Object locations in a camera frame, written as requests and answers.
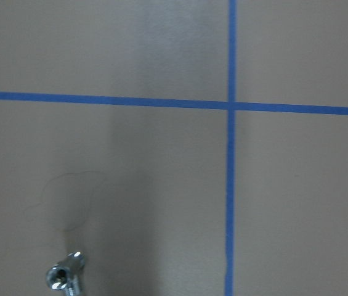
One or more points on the chrome metal valve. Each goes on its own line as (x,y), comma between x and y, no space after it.
(65,276)

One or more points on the blue tape grid lines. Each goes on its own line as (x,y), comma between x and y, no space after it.
(184,147)

